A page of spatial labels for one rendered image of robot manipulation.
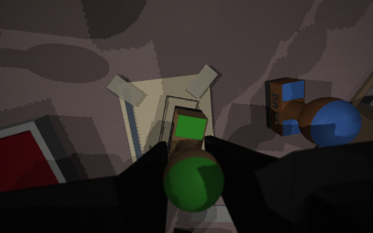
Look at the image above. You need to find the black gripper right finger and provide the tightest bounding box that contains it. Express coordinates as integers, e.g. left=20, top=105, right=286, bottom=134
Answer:
left=204, top=135, right=373, bottom=233

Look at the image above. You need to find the dark red ink pad in grey tray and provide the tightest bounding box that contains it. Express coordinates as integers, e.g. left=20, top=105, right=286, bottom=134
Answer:
left=0, top=115, right=81, bottom=192

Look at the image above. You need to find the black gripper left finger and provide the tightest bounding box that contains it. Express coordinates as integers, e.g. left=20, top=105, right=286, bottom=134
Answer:
left=0, top=141, right=168, bottom=233

